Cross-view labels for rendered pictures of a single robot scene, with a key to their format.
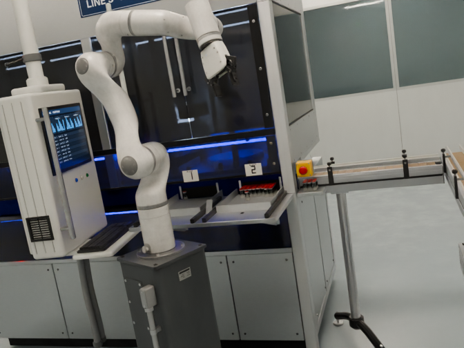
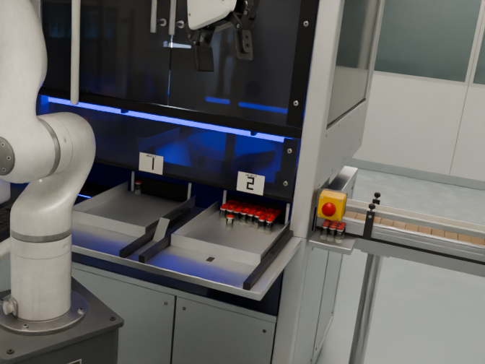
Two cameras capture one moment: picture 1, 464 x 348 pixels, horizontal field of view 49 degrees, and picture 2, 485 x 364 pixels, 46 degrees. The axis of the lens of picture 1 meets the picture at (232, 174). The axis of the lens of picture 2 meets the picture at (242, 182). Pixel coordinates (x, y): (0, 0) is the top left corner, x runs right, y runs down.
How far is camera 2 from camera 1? 0.85 m
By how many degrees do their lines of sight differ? 7
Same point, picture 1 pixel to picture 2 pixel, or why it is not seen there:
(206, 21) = not seen: outside the picture
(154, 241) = (26, 299)
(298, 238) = (291, 306)
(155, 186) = (50, 201)
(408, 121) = (470, 128)
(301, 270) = (282, 352)
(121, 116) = (9, 53)
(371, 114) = (427, 108)
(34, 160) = not seen: outside the picture
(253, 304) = not seen: outside the picture
